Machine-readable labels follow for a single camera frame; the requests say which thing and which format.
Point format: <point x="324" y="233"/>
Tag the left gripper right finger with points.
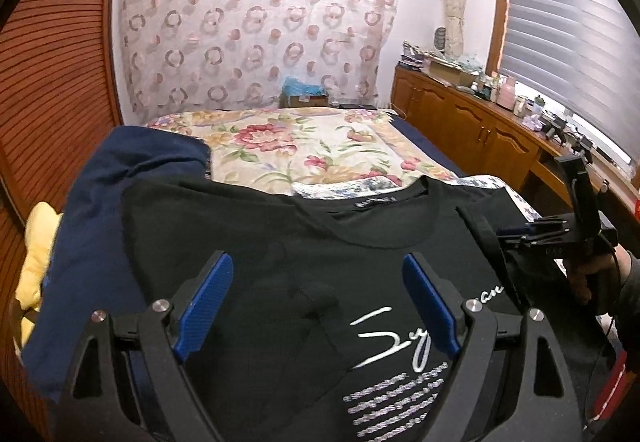
<point x="458" y="326"/>

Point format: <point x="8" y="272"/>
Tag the circle patterned lace curtain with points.
<point x="182" y="55"/>

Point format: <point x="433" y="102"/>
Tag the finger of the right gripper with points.
<point x="522" y="245"/>
<point x="517" y="232"/>

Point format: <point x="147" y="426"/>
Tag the pink floral beige quilt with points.
<point x="271" y="150"/>

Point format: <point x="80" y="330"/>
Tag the grey zebra window blind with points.
<point x="582" y="53"/>

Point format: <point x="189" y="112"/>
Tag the long wooden sideboard cabinet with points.
<point x="482" y="138"/>

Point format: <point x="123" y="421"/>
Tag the black printed t-shirt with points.
<point x="318" y="339"/>

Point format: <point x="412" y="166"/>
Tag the person's grey sleeved forearm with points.
<point x="628" y="311"/>

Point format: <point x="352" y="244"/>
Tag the yellow plush toy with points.
<point x="40" y="230"/>

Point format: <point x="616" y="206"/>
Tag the navy blue garment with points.
<point x="88" y="268"/>

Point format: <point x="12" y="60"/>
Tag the person's right hand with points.
<point x="599" y="281"/>

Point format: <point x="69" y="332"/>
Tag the navy blue mattress cover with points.
<point x="427" y="147"/>

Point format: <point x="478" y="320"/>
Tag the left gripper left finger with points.
<point x="173" y="328"/>

